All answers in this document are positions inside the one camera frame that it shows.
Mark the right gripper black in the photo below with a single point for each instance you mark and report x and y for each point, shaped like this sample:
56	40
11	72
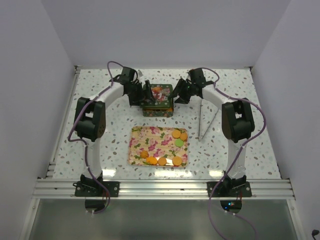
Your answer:
179	88

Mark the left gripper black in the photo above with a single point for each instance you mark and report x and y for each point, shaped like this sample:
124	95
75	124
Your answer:
135	101

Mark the gold tin lid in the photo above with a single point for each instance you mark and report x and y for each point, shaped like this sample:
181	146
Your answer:
161	93

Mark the metal tongs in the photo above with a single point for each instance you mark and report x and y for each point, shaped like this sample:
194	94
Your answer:
208	113

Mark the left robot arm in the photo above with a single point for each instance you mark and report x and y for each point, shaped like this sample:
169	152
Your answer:
90	124

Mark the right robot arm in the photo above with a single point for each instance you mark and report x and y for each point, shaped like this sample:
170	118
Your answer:
237	122

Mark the floral cookie tin box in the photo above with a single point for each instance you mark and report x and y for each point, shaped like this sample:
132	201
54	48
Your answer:
157	112

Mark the round orange cookie top-right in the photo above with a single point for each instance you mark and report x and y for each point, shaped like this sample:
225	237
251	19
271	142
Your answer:
176	134

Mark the scalloped orange cookie right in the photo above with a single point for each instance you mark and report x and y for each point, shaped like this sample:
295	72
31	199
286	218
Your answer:
183	136

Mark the floral serving tray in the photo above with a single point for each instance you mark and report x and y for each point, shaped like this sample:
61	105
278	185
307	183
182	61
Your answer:
159	142

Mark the green sandwich cookie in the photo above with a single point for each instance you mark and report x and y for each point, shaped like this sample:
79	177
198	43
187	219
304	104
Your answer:
179	143

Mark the swirl butter cookie lower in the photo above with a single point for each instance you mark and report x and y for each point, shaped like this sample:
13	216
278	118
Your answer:
144	154

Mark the orange fish cookie lower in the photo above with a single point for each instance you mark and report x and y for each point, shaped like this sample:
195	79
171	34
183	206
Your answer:
151	160

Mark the plain round orange cookie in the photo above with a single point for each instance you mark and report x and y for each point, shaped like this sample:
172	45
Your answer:
162	161

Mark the dotted round cookie bottom-right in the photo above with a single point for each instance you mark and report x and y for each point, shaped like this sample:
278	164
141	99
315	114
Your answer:
177	161

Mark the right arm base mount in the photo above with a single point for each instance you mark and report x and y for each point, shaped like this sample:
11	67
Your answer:
228	192

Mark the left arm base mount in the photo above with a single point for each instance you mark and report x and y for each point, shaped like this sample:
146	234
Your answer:
95	190

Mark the aluminium frame rail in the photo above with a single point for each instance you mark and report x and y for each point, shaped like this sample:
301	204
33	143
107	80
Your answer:
177	189

